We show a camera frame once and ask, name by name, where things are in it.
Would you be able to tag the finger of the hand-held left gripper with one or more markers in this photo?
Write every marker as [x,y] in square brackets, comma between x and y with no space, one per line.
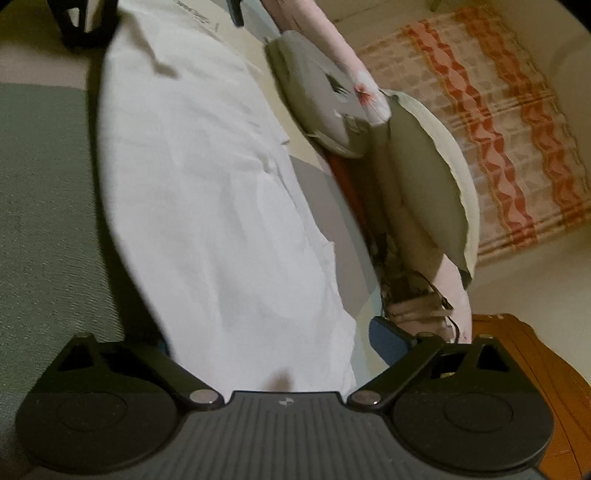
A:
[236,11]
[99,23]

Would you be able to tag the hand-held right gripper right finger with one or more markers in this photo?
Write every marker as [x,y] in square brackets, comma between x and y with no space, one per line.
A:
[390,334]

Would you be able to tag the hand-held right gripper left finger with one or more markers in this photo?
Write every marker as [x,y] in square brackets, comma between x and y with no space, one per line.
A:
[152,357]

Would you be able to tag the white bear print sweatshirt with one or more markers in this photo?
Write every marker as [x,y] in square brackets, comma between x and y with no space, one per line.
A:
[207,184]

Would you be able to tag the pink handbag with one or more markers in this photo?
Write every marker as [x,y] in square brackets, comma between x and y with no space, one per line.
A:
[415,309]

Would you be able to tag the pink floral quilt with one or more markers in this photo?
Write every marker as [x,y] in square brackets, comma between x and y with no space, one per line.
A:
[323,32]

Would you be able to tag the grey round cushion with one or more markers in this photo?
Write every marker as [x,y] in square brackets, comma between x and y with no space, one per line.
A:
[304,87]

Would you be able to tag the pale cream pillow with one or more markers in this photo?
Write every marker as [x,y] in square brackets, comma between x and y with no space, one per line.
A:
[425,184]

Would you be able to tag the orange-red cloth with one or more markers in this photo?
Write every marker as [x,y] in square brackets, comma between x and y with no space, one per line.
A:
[346,180]

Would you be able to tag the wooden headboard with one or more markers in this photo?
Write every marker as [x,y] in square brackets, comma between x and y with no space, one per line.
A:
[554,392]

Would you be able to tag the patterned orange curtain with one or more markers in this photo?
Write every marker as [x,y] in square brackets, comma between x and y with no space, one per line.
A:
[508,138]

